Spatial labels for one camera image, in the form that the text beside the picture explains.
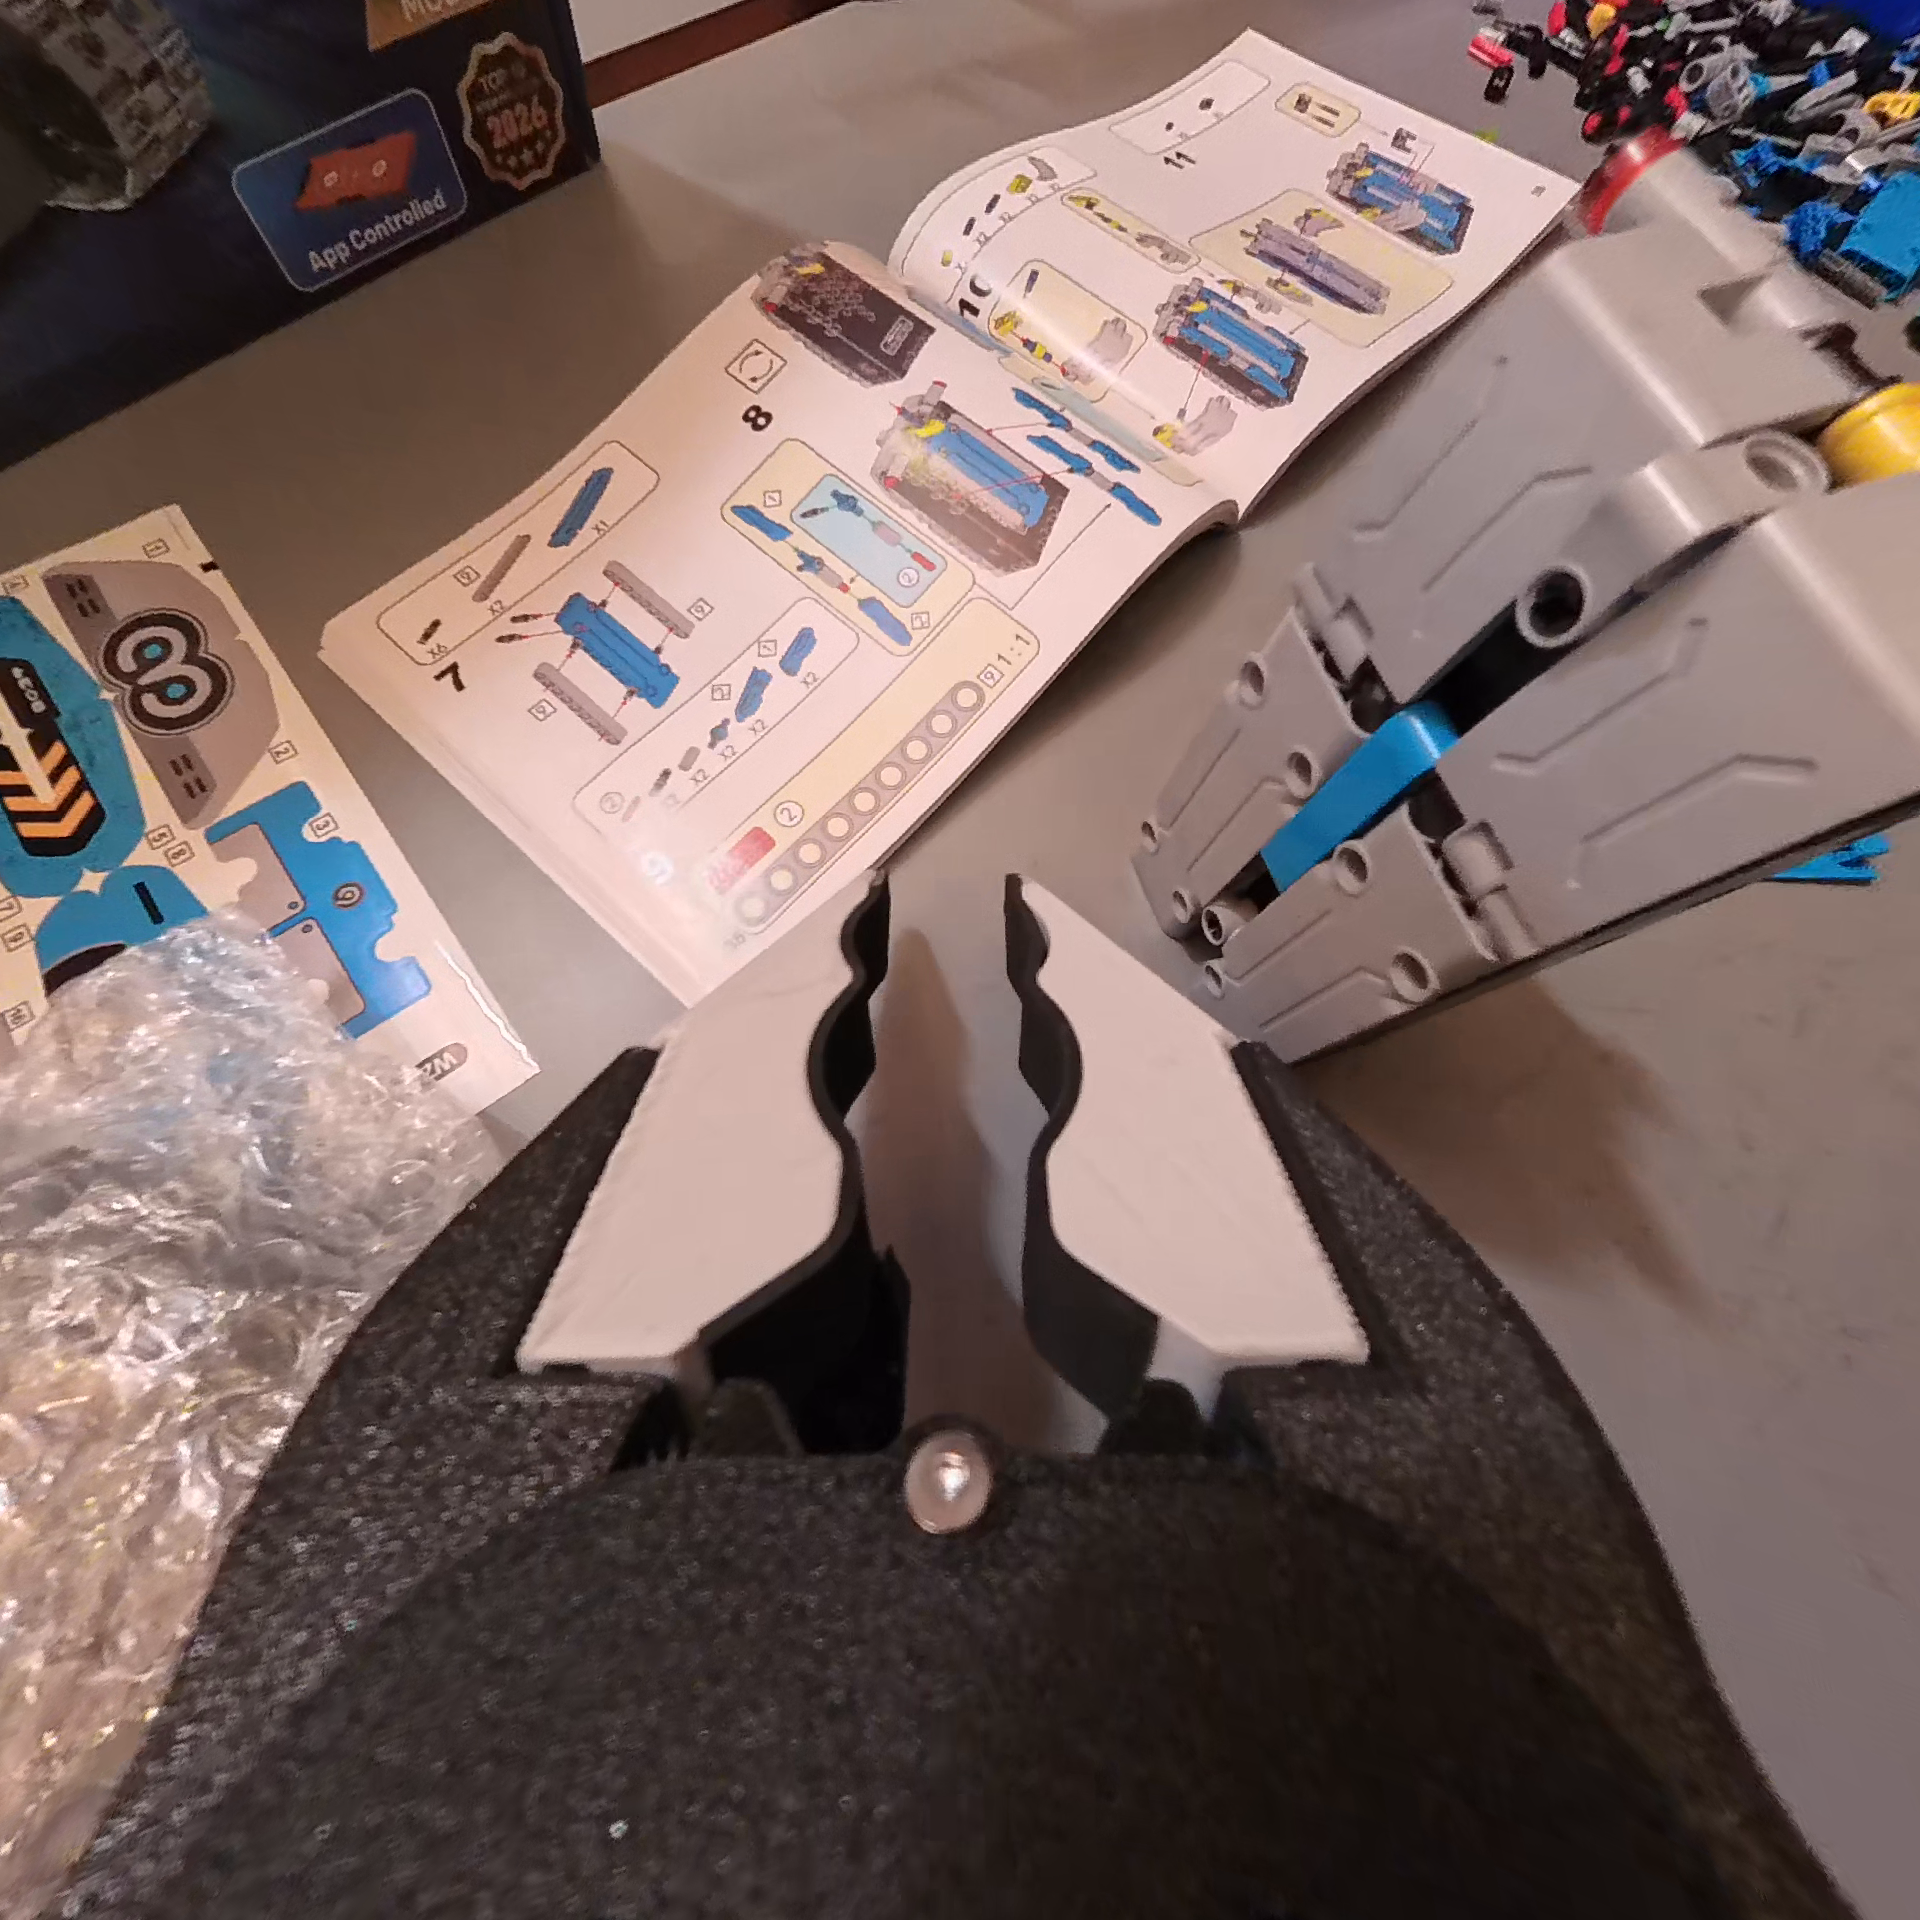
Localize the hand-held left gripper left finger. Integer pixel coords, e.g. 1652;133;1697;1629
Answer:
513;873;893;1376

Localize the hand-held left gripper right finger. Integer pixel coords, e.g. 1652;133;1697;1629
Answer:
1004;873;1372;1452

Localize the partly built toy brick model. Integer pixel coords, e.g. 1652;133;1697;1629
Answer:
1128;128;1920;1067

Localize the small blue panel piece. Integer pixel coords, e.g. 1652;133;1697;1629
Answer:
1757;831;1888;889

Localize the clear bubble wrap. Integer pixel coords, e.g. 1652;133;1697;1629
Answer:
0;916;505;1849

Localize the open instruction booklet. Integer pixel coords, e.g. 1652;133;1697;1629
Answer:
319;26;1585;1012

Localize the blue sticker sheet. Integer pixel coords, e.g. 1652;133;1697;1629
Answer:
0;507;541;1117

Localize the dark toy product box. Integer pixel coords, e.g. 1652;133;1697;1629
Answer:
0;0;601;466

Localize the scatter of small pins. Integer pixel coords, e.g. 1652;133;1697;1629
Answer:
1472;0;1920;163

